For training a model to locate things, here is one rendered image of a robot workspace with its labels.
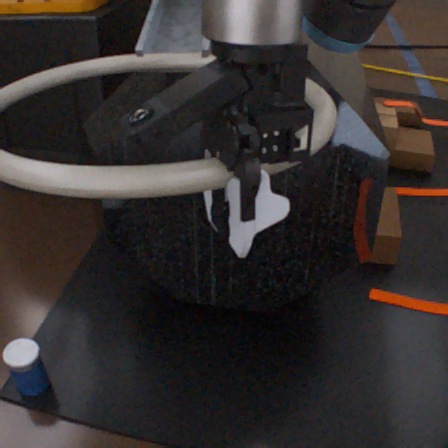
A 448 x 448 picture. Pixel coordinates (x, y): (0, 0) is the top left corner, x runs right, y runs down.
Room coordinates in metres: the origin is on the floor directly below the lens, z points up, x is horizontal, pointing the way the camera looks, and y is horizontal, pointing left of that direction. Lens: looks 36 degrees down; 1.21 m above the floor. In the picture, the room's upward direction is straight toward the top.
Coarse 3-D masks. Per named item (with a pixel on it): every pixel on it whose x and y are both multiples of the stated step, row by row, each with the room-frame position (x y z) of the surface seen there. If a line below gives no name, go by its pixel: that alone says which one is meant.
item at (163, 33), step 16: (160, 0) 1.07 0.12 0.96; (176, 0) 1.13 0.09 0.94; (192, 0) 1.13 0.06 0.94; (160, 16) 1.06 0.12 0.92; (176, 16) 1.07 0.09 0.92; (192, 16) 1.07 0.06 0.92; (144, 32) 0.93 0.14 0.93; (160, 32) 1.01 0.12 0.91; (176, 32) 1.01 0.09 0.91; (192, 32) 1.01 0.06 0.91; (144, 48) 0.90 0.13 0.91; (160, 48) 0.96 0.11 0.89; (176, 48) 0.95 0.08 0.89; (192, 48) 0.95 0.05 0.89; (208, 48) 0.88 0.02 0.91
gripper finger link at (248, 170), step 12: (240, 144) 0.44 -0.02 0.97; (240, 156) 0.43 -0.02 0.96; (252, 156) 0.43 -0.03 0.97; (240, 168) 0.43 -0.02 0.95; (252, 168) 0.42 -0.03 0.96; (240, 180) 0.43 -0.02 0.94; (252, 180) 0.42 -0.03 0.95; (240, 192) 0.42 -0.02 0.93; (252, 192) 0.42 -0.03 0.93; (240, 204) 0.42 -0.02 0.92; (252, 204) 0.42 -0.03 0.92; (240, 216) 0.42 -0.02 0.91; (252, 216) 0.42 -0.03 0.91
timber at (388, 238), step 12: (384, 192) 1.64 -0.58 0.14; (396, 192) 1.65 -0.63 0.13; (384, 204) 1.57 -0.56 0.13; (396, 204) 1.57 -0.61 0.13; (384, 216) 1.49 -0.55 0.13; (396, 216) 1.49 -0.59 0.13; (384, 228) 1.43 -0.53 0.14; (396, 228) 1.43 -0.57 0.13; (384, 240) 1.39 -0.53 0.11; (396, 240) 1.38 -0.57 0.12; (384, 252) 1.39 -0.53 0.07; (396, 252) 1.38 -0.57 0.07
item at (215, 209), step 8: (208, 152) 0.49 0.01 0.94; (208, 192) 0.48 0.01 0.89; (216, 192) 0.48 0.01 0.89; (224, 192) 0.48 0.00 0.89; (208, 200) 0.48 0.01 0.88; (216, 200) 0.48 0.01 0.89; (224, 200) 0.48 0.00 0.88; (208, 208) 0.48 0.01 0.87; (216, 208) 0.48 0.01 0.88; (208, 216) 0.48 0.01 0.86; (216, 216) 0.48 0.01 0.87; (216, 224) 0.48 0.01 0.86
